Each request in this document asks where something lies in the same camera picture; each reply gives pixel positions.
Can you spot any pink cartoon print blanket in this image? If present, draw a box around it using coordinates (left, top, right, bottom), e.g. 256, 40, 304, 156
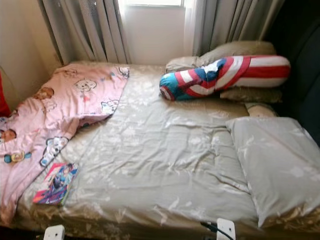
0, 62, 130, 227

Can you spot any colourful comic book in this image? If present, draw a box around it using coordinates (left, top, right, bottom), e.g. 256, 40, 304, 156
32, 162, 80, 206

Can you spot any grey curtain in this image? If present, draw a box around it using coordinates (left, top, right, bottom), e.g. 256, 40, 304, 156
189, 0, 286, 56
37, 0, 131, 65

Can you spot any bed with beige floral sheet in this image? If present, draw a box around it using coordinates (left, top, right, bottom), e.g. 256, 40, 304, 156
0, 60, 320, 240

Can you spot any bright window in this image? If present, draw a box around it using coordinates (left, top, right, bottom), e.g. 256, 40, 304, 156
119, 0, 186, 7

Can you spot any red white blue bolster pillow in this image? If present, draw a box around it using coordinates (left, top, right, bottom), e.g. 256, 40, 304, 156
159, 54, 292, 103

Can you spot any beige floral pillow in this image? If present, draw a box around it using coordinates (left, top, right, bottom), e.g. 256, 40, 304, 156
165, 40, 277, 74

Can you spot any flat beige pillow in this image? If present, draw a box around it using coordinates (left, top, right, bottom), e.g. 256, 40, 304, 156
219, 86, 284, 104

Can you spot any small cream pillow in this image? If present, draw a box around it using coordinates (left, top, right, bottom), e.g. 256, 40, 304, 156
244, 102, 279, 119

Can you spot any large grey floral pillow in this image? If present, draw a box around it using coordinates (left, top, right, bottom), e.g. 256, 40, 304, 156
224, 116, 320, 229

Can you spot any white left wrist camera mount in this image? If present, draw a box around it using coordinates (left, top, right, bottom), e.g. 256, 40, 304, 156
43, 225, 66, 240

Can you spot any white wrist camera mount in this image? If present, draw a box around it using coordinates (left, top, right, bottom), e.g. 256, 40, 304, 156
216, 218, 237, 240
43, 225, 66, 240

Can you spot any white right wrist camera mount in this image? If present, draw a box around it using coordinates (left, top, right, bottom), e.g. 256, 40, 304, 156
216, 218, 237, 240

